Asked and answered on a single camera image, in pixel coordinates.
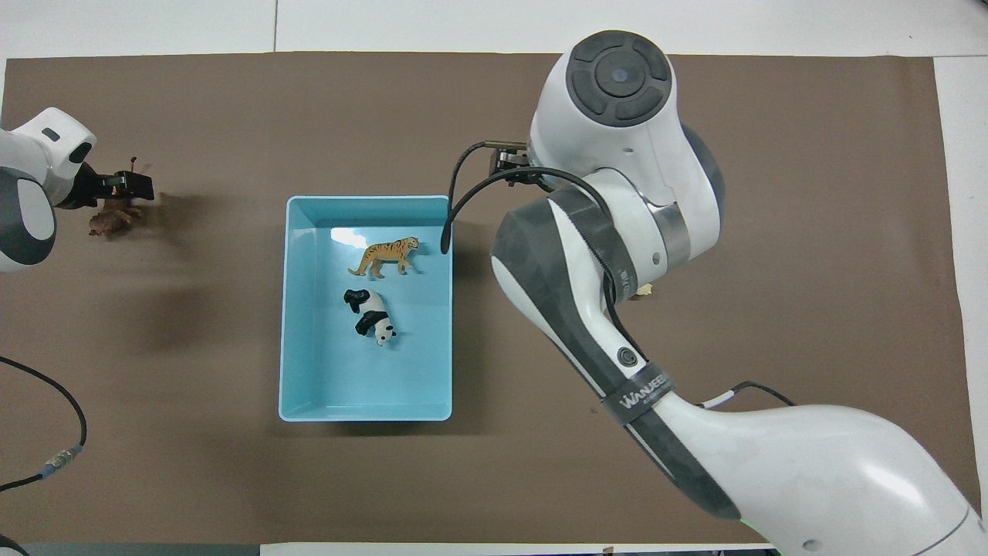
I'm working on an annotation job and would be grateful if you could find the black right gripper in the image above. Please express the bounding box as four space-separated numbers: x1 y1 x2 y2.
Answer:
491 147 553 191

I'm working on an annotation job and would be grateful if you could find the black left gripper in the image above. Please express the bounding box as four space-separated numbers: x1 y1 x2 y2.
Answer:
52 161 156 211

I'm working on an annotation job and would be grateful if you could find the brown animal toy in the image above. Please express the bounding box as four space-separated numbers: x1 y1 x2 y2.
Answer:
88 157 152 239

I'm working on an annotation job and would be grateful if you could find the orange striped tiger toy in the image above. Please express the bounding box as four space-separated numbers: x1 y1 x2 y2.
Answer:
347 236 422 280

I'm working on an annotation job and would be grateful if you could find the black and white panda toy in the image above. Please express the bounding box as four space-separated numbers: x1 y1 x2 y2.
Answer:
343 287 399 348

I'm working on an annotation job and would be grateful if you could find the light blue storage box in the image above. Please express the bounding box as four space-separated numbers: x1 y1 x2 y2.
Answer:
278 195 454 422

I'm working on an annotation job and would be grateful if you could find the brown paper table mat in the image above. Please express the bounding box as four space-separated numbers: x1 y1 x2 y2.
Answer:
0 52 985 545

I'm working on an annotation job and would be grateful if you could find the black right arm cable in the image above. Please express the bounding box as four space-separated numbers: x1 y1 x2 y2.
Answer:
439 141 797 410

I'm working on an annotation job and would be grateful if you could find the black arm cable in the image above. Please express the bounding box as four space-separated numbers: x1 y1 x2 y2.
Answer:
0 354 88 495
439 141 797 410

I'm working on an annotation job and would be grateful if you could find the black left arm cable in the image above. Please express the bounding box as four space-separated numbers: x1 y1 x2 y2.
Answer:
0 354 88 495

